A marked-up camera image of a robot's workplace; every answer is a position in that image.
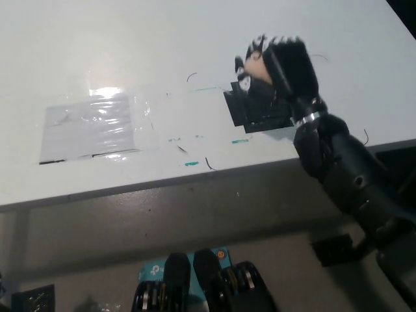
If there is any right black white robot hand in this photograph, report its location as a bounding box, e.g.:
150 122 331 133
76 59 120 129
234 32 328 126

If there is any pink dumpling toy with face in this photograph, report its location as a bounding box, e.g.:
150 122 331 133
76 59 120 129
243 51 272 84

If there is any black tape mask patch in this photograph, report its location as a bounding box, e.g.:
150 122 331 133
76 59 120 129
223 81 294 134

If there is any black floor tape square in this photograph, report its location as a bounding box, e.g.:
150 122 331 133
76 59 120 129
311 233 370 268
11 284 55 312

